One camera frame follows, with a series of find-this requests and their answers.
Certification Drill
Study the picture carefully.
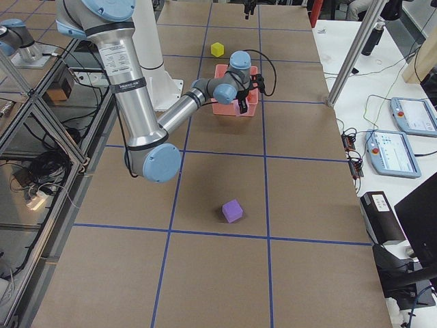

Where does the light pink foam block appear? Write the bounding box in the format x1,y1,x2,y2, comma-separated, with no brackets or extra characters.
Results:
234,96,258,117

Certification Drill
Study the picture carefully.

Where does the upper teach pendant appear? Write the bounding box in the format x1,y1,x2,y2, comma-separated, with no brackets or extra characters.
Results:
390,97,436,137

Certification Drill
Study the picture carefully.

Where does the black box with label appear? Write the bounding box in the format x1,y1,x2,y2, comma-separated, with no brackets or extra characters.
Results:
360,191,406,246

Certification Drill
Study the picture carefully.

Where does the black monitor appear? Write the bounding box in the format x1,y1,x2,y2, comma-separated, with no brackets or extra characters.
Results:
395,174,436,267

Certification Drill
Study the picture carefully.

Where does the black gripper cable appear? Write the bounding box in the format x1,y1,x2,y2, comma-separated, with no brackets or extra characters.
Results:
244,49,277,97

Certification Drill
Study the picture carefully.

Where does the aluminium frame post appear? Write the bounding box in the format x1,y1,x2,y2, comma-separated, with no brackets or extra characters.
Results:
326,0,386,107

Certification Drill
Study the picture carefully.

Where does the pink plastic bin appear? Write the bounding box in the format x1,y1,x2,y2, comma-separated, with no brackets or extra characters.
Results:
211,64,259,118

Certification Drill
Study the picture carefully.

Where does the lower teach pendant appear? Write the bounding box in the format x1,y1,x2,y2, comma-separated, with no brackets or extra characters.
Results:
365,130,421,178

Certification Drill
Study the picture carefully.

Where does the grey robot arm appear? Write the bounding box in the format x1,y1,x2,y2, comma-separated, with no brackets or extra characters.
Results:
1,1,160,56
56,1,265,183

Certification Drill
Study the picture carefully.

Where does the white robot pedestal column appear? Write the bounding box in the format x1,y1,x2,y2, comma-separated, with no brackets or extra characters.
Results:
132,0,184,111

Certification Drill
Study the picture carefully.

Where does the black water bottle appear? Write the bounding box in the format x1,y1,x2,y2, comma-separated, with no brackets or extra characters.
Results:
361,22,385,56

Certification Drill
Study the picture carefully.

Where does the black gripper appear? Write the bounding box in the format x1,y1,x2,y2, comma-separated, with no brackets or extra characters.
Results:
237,73,266,114
243,0,257,20

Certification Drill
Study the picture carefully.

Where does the purple foam block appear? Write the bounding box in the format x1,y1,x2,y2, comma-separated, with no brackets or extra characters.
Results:
222,199,244,223

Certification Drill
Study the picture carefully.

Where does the teach pendant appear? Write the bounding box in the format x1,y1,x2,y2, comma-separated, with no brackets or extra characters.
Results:
365,130,421,178
390,97,436,137

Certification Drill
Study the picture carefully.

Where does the yellow foam block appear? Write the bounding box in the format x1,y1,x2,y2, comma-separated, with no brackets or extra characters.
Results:
210,42,225,57

